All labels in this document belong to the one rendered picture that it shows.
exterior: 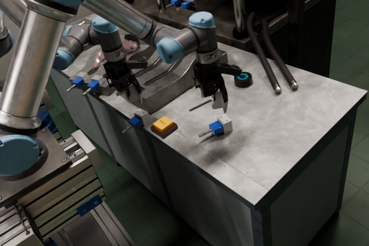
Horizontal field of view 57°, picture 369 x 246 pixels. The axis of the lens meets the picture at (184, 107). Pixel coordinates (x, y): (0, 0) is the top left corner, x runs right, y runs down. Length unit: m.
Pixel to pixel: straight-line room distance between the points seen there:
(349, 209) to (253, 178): 1.03
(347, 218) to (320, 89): 0.82
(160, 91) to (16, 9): 0.64
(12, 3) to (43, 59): 0.39
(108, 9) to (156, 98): 0.58
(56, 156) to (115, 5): 0.47
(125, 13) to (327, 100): 0.86
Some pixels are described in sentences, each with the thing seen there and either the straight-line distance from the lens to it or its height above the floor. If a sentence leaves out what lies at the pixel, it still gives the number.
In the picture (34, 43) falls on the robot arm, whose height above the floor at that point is 1.42.
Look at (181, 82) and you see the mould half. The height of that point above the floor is 0.86.
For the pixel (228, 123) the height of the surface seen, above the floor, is 0.85.
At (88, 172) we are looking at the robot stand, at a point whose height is 0.92.
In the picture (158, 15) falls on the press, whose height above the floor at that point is 0.78.
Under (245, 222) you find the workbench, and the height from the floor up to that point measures 0.54.
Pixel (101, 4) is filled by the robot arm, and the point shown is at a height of 1.39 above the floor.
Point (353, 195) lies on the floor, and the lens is 2.17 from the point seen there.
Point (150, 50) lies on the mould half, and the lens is 1.89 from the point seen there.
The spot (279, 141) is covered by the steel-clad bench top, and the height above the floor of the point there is 0.80.
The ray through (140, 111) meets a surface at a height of 0.85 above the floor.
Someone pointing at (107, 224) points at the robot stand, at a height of 0.23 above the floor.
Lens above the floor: 1.70
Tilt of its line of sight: 37 degrees down
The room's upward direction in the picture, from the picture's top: 13 degrees counter-clockwise
